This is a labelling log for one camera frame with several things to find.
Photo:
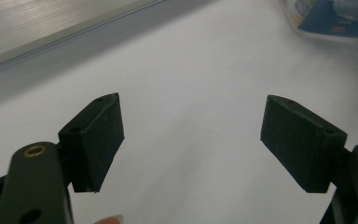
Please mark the blue and white package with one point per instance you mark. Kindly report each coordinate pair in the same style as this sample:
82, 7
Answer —
329, 17

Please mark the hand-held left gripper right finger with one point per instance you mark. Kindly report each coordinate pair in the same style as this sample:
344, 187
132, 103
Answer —
304, 146

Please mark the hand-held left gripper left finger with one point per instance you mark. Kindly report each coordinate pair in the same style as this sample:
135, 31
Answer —
90, 143

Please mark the grey metal rail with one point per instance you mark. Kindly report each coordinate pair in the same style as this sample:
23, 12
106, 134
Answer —
52, 25

